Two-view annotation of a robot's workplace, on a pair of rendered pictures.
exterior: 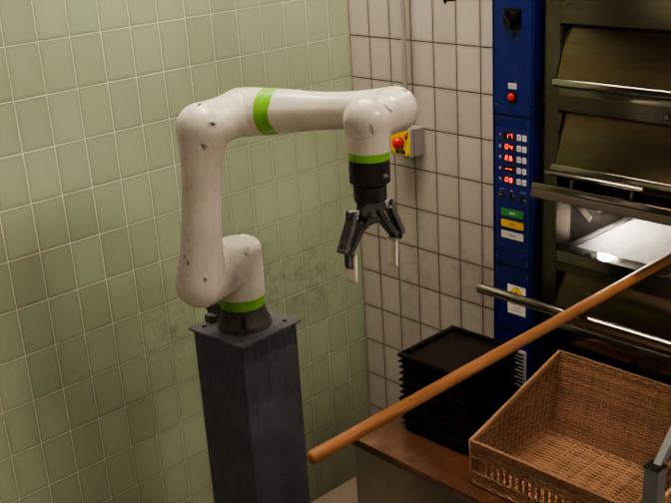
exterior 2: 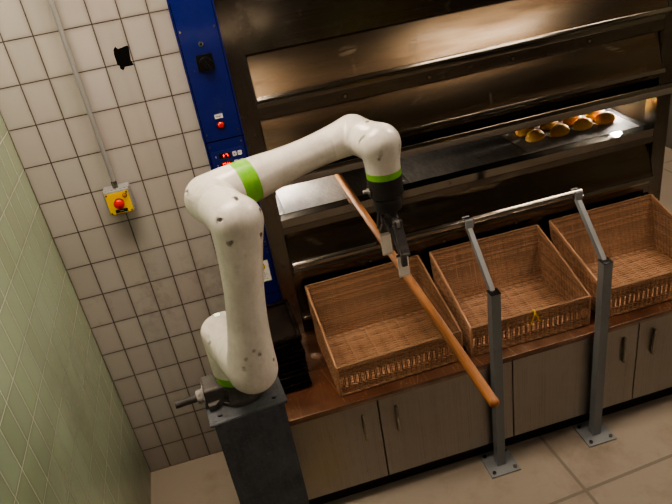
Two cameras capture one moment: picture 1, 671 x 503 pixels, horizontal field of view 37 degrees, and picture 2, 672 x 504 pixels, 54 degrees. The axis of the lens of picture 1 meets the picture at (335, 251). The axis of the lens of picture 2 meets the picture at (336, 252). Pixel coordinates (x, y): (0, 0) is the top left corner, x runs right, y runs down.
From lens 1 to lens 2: 1.96 m
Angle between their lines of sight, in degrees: 52
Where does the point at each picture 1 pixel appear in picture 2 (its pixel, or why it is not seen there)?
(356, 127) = (393, 149)
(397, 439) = not seen: hidden behind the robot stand
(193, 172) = (254, 264)
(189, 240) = (256, 332)
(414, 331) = (165, 347)
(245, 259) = not seen: hidden behind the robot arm
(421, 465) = (301, 413)
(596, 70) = (286, 81)
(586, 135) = (284, 131)
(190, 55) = not seen: outside the picture
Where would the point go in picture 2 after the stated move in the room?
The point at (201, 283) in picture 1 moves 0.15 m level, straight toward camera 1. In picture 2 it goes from (273, 364) to (329, 371)
